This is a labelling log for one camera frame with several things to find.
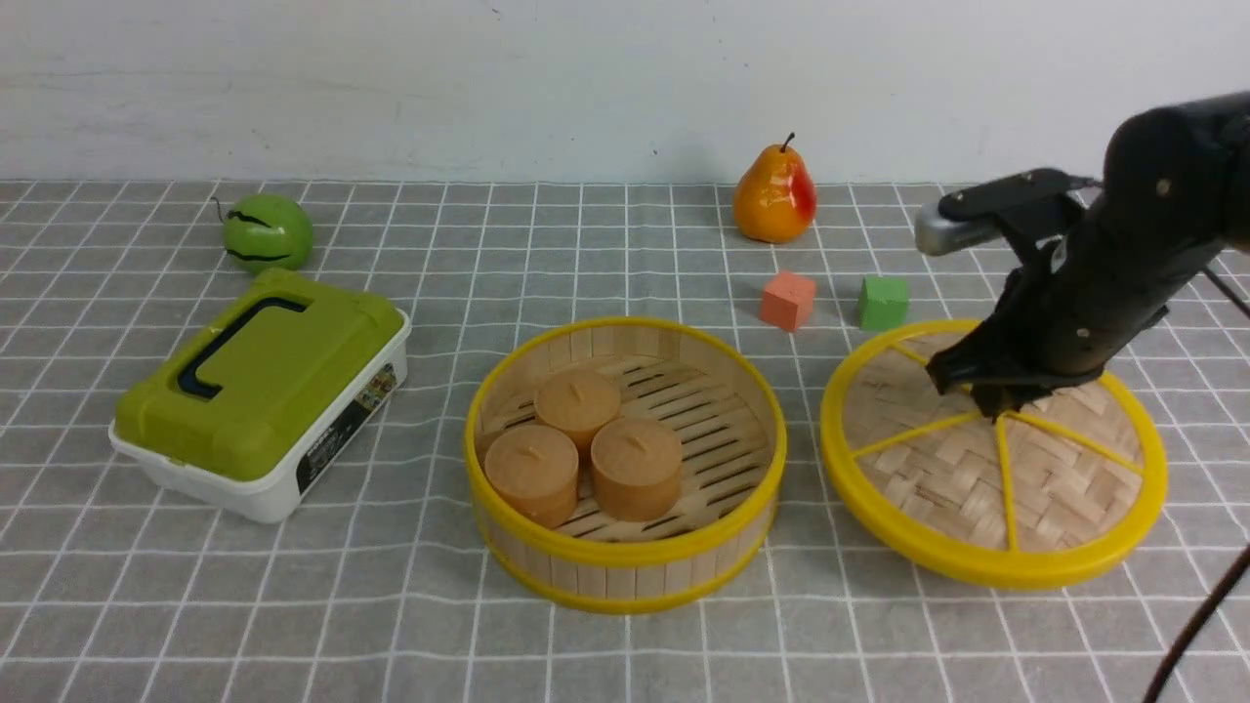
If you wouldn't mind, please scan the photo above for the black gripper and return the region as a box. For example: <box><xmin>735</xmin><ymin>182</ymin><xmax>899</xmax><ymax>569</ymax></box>
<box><xmin>925</xmin><ymin>220</ymin><xmax>1225</xmax><ymax>422</ymax></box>

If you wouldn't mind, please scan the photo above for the yellow bamboo steamer lid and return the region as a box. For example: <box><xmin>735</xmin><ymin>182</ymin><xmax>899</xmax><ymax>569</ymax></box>
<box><xmin>818</xmin><ymin>319</ymin><xmax>1168</xmax><ymax>589</ymax></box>

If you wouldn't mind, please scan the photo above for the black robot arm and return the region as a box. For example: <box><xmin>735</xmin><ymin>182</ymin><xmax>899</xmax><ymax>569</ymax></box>
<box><xmin>914</xmin><ymin>93</ymin><xmax>1249</xmax><ymax>419</ymax></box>

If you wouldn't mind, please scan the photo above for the yellow bamboo steamer basket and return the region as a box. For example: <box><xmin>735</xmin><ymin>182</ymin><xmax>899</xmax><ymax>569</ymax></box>
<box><xmin>463</xmin><ymin>316</ymin><xmax>788</xmax><ymax>614</ymax></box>

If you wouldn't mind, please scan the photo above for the green foam cube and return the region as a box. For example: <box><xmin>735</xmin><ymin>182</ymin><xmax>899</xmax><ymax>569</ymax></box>
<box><xmin>858</xmin><ymin>275</ymin><xmax>910</xmax><ymax>331</ymax></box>

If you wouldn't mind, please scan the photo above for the orange foam cube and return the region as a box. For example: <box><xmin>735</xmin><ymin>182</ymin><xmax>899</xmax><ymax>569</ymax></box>
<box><xmin>758</xmin><ymin>269</ymin><xmax>818</xmax><ymax>334</ymax></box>

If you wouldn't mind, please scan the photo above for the orange toy pear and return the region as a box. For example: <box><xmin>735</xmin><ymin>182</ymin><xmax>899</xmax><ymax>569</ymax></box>
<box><xmin>733</xmin><ymin>133</ymin><xmax>818</xmax><ymax>245</ymax></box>

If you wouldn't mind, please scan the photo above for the brown steamed bun right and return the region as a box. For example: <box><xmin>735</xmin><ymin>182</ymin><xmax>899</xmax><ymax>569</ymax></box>
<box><xmin>590</xmin><ymin>417</ymin><xmax>683</xmax><ymax>523</ymax></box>

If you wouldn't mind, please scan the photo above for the brown steamed bun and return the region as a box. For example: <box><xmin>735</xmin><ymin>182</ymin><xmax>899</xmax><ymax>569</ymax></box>
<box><xmin>483</xmin><ymin>424</ymin><xmax>580</xmax><ymax>529</ymax></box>
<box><xmin>590</xmin><ymin>417</ymin><xmax>683</xmax><ymax>523</ymax></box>
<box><xmin>534</xmin><ymin>369</ymin><xmax>621</xmax><ymax>462</ymax></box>

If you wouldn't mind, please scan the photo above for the brown steamed bun back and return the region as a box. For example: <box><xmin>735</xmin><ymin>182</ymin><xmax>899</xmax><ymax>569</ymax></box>
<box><xmin>534</xmin><ymin>369</ymin><xmax>621</xmax><ymax>462</ymax></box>

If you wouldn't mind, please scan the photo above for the brown steamed bun left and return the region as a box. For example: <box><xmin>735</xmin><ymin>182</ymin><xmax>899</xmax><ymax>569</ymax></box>
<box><xmin>483</xmin><ymin>424</ymin><xmax>580</xmax><ymax>529</ymax></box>

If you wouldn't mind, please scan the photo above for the grey checked tablecloth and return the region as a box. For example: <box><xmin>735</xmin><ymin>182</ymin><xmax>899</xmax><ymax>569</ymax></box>
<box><xmin>1</xmin><ymin>180</ymin><xmax>1248</xmax><ymax>702</ymax></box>

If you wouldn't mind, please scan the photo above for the green toy melon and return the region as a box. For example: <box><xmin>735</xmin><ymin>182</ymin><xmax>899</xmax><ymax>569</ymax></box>
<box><xmin>211</xmin><ymin>191</ymin><xmax>313</xmax><ymax>275</ymax></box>

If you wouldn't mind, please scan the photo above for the green lidded white storage box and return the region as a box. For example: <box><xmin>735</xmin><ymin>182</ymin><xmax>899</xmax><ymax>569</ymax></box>
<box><xmin>108</xmin><ymin>269</ymin><xmax>411</xmax><ymax>523</ymax></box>

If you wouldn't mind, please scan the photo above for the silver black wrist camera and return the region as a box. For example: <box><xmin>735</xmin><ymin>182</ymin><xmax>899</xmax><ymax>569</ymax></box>
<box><xmin>913</xmin><ymin>166</ymin><xmax>1103</xmax><ymax>263</ymax></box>

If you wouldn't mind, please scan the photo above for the black cable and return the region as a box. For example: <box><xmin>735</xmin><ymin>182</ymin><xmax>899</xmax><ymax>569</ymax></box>
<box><xmin>1141</xmin><ymin>264</ymin><xmax>1250</xmax><ymax>703</ymax></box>

